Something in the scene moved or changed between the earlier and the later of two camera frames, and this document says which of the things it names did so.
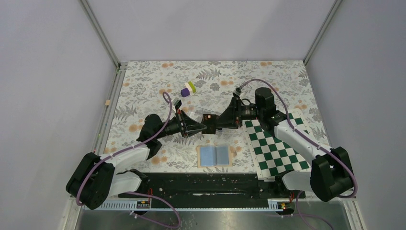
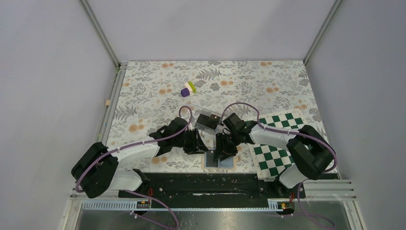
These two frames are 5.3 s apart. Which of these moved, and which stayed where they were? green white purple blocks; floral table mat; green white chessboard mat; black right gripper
Moved: black right gripper
Stayed: floral table mat; green white chessboard mat; green white purple blocks
